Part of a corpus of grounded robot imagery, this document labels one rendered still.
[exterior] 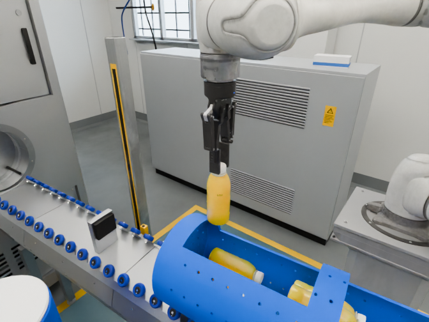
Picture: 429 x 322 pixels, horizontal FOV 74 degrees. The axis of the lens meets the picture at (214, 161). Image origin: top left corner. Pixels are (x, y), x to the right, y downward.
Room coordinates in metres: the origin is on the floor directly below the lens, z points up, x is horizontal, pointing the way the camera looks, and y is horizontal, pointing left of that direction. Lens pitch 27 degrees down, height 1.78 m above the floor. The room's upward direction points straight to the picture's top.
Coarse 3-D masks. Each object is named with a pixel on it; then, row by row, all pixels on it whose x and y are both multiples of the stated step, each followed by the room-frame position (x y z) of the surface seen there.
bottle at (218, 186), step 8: (216, 176) 0.65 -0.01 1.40; (224, 176) 0.65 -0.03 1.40; (208, 184) 0.65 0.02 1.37; (216, 184) 0.64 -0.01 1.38; (224, 184) 0.64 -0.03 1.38; (208, 192) 0.65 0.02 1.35; (216, 192) 0.63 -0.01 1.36; (224, 192) 0.64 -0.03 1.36; (208, 200) 0.65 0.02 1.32; (216, 200) 0.63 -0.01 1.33; (224, 200) 0.64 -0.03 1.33; (208, 208) 0.65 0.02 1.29; (216, 208) 0.63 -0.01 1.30; (224, 208) 0.64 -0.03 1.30; (208, 216) 0.65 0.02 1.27; (216, 216) 0.63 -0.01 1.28; (224, 216) 0.64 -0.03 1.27; (216, 224) 0.63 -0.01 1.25
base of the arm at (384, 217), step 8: (368, 208) 0.94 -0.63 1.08; (376, 208) 0.92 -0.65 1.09; (384, 208) 0.88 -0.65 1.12; (376, 216) 0.88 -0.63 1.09; (384, 216) 0.86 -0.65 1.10; (392, 216) 0.84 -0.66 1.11; (384, 224) 0.83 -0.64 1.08; (392, 224) 0.82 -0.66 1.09; (400, 224) 0.81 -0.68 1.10; (408, 224) 0.80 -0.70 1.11; (416, 224) 0.79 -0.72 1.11; (424, 224) 0.80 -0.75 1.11; (400, 232) 0.80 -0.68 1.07; (408, 232) 0.79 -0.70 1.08; (416, 232) 0.78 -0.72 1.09; (424, 232) 0.78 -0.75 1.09; (424, 240) 0.75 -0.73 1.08
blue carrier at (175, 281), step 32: (192, 224) 0.65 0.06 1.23; (160, 256) 0.57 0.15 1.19; (192, 256) 0.55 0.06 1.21; (256, 256) 0.68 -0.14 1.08; (160, 288) 0.53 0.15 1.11; (192, 288) 0.49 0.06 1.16; (224, 288) 0.47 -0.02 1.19; (256, 288) 0.45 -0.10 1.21; (288, 288) 0.60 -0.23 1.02; (320, 288) 0.43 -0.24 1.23; (352, 288) 0.53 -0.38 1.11; (224, 320) 0.43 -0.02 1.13; (256, 320) 0.40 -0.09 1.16; (288, 320) 0.39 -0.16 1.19; (320, 320) 0.37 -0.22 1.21; (384, 320) 0.48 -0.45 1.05; (416, 320) 0.45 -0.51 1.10
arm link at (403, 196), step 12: (420, 156) 0.89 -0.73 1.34; (396, 168) 0.91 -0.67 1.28; (408, 168) 0.86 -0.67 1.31; (420, 168) 0.84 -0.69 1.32; (396, 180) 0.87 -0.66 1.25; (408, 180) 0.84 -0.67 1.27; (420, 180) 0.81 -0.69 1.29; (396, 192) 0.85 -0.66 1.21; (408, 192) 0.82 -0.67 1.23; (420, 192) 0.79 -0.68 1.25; (384, 204) 0.90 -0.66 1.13; (396, 204) 0.84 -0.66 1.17; (408, 204) 0.81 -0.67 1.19; (420, 204) 0.77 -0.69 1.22; (408, 216) 0.81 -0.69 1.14; (420, 216) 0.78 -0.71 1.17
